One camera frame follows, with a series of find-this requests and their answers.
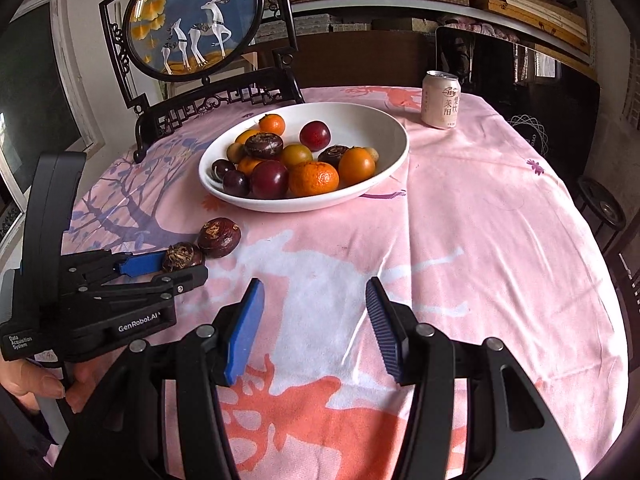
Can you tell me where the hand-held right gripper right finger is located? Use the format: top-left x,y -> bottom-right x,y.
365,277 -> 583,480

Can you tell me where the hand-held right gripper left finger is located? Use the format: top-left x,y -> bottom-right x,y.
52,278 -> 265,480

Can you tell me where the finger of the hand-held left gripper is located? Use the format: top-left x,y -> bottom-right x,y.
75,265 -> 209,311
62,249 -> 169,286

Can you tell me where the brown water chestnut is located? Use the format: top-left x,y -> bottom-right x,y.
317,145 -> 351,166
197,217 -> 243,259
243,132 -> 285,160
161,242 -> 205,273

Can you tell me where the dark red plum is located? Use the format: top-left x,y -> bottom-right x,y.
299,120 -> 332,152
249,159 -> 290,200

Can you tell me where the white deep plate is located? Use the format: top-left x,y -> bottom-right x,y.
198,102 -> 411,213

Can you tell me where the person's left hand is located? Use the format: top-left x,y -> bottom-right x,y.
0,355 -> 108,415

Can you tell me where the small red plum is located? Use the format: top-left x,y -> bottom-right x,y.
222,170 -> 252,198

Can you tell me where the pink printed tablecloth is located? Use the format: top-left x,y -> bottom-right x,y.
42,85 -> 631,480

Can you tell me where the orange mandarin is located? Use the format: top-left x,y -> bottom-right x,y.
258,113 -> 286,136
288,161 -> 340,199

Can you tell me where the pink drink can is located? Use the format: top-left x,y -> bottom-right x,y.
420,70 -> 461,130

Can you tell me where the black round stool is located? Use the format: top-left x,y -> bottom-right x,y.
572,176 -> 627,231

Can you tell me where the round deer screen black stand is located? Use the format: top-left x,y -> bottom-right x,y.
98,0 -> 306,164

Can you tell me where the dark wooden cabinet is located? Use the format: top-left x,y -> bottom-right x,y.
250,30 -> 436,90

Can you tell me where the pink floral cloth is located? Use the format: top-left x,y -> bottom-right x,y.
437,16 -> 501,36

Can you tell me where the stack of wooden boxes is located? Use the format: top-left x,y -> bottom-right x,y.
475,0 -> 591,56

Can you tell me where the dark window white frame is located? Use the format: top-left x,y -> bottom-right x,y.
0,0 -> 106,241

